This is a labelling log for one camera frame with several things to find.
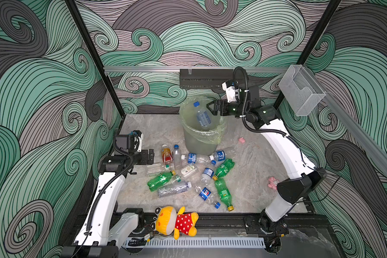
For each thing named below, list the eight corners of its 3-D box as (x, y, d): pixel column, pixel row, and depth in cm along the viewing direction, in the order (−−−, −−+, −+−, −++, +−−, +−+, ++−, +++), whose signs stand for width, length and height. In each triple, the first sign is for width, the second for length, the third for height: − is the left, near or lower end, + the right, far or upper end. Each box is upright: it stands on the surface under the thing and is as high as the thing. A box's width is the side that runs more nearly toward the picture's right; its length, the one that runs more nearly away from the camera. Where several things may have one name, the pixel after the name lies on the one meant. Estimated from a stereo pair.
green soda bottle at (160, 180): (150, 193, 82) (149, 191, 80) (146, 184, 85) (145, 182, 83) (177, 176, 88) (177, 174, 86) (172, 168, 91) (171, 166, 89)
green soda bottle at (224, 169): (210, 177, 89) (211, 173, 86) (227, 160, 97) (228, 156, 93) (218, 184, 87) (220, 181, 83) (235, 166, 94) (236, 162, 90)
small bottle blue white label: (198, 181, 88) (198, 178, 85) (210, 161, 96) (211, 157, 93) (207, 187, 86) (208, 183, 83) (219, 165, 94) (220, 162, 91)
